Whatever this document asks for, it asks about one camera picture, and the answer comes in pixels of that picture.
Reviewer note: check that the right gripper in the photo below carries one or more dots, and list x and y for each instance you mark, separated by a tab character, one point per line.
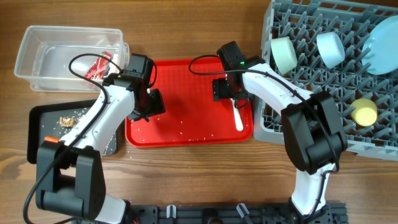
221	89

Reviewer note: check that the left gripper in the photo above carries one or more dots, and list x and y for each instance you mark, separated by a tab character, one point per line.
158	107

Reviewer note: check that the white plastic spoon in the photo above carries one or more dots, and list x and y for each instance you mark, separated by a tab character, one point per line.
237	117

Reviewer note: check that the red snack wrapper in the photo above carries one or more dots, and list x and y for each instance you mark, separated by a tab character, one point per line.
99	69

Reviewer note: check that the green bowl with rice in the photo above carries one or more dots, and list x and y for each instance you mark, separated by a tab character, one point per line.
284	55

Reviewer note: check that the brown food scrap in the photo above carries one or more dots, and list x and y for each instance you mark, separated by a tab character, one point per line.
67	122

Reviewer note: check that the orange carrot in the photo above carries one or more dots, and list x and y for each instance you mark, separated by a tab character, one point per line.
51	139

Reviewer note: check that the light blue bowl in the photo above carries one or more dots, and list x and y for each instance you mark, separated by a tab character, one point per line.
330	48

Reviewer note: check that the yellow plastic cup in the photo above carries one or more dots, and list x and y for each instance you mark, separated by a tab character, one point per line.
365	112

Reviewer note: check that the light blue plate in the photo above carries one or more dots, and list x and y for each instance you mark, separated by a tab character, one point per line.
382	46

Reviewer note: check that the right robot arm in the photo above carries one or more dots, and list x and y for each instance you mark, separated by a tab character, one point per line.
313	134

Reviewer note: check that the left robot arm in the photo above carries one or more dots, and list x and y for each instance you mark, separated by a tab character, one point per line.
70	177

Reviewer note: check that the grey dishwasher rack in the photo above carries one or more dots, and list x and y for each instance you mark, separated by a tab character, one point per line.
301	22

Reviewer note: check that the red serving tray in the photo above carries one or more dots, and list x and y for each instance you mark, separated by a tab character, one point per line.
191	115

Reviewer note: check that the clear plastic bin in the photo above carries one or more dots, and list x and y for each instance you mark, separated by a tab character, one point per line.
46	52

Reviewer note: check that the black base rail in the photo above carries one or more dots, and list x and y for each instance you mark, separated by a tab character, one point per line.
266	214

